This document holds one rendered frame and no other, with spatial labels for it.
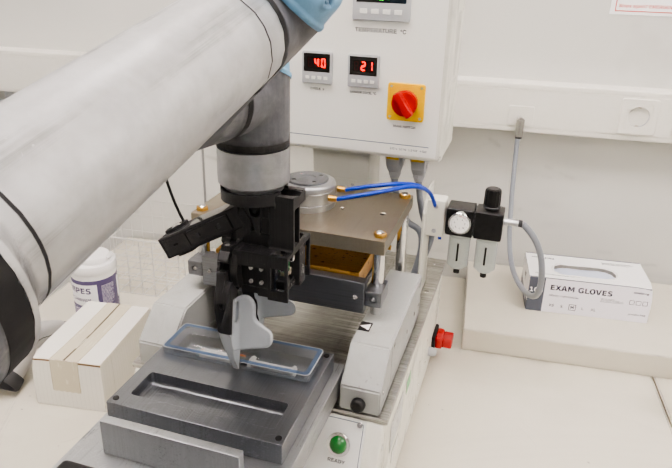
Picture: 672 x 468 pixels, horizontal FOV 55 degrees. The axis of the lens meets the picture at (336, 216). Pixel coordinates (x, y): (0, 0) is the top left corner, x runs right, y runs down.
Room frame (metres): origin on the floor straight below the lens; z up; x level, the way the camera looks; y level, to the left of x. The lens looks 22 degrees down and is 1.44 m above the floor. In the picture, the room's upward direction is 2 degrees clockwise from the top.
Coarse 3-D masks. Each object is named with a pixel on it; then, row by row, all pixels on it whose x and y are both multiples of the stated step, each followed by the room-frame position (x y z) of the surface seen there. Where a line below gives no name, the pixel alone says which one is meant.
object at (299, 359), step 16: (176, 336) 0.66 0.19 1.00; (192, 336) 0.66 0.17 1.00; (208, 336) 0.66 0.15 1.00; (208, 352) 0.63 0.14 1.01; (224, 352) 0.63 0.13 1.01; (240, 352) 0.63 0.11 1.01; (256, 352) 0.63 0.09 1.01; (272, 352) 0.63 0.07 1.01; (288, 352) 0.63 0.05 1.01; (304, 352) 0.63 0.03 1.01; (320, 352) 0.63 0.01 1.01; (288, 368) 0.60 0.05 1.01; (304, 368) 0.60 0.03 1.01
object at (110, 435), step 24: (336, 384) 0.63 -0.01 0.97; (96, 432) 0.53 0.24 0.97; (120, 432) 0.50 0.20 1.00; (144, 432) 0.49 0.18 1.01; (168, 432) 0.49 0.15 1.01; (312, 432) 0.55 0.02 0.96; (72, 456) 0.50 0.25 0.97; (96, 456) 0.50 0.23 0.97; (120, 456) 0.50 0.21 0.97; (144, 456) 0.49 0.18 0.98; (168, 456) 0.48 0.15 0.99; (192, 456) 0.47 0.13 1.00; (216, 456) 0.46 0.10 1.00; (240, 456) 0.46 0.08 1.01; (288, 456) 0.50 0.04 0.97
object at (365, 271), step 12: (216, 252) 0.80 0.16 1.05; (312, 252) 0.79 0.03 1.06; (324, 252) 0.80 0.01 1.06; (336, 252) 0.80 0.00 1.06; (348, 252) 0.80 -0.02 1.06; (360, 252) 0.80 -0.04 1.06; (312, 264) 0.76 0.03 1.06; (324, 264) 0.76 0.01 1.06; (336, 264) 0.76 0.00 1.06; (348, 264) 0.76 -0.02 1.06; (360, 264) 0.76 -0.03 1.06; (360, 276) 0.74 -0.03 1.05
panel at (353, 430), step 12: (336, 420) 0.62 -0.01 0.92; (348, 420) 0.62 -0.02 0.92; (360, 420) 0.62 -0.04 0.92; (324, 432) 0.62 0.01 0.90; (336, 432) 0.61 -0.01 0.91; (348, 432) 0.61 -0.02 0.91; (360, 432) 0.61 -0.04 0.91; (324, 444) 0.61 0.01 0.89; (348, 444) 0.60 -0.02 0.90; (360, 444) 0.60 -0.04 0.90; (312, 456) 0.61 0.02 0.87; (324, 456) 0.61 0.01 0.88; (336, 456) 0.60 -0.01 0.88; (348, 456) 0.60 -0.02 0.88; (360, 456) 0.60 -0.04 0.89
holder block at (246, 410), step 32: (160, 352) 0.64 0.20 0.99; (128, 384) 0.58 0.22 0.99; (160, 384) 0.60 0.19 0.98; (192, 384) 0.59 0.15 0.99; (224, 384) 0.58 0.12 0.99; (256, 384) 0.59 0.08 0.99; (288, 384) 0.59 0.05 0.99; (320, 384) 0.60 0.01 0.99; (128, 416) 0.54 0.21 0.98; (160, 416) 0.53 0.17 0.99; (192, 416) 0.53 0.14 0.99; (224, 416) 0.55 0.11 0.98; (256, 416) 0.55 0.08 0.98; (288, 416) 0.53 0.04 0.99; (256, 448) 0.50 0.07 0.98; (288, 448) 0.51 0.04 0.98
